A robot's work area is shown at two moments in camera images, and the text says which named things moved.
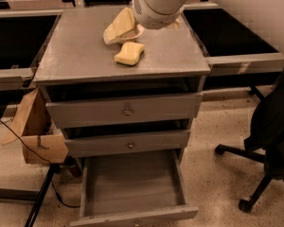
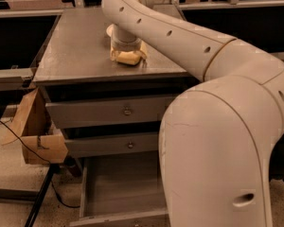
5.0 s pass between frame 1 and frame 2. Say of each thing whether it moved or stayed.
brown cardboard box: stayed
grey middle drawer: stayed
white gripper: moved
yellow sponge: stayed
